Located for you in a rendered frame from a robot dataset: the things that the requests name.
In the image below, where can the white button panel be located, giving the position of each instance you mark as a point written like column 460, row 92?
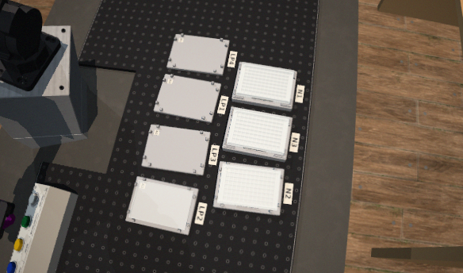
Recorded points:
column 43, row 230

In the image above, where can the cream label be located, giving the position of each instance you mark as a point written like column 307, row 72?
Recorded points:
column 288, row 193
column 299, row 94
column 201, row 213
column 294, row 142
column 213, row 154
column 232, row 58
column 222, row 105

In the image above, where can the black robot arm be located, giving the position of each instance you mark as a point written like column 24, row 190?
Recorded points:
column 24, row 56

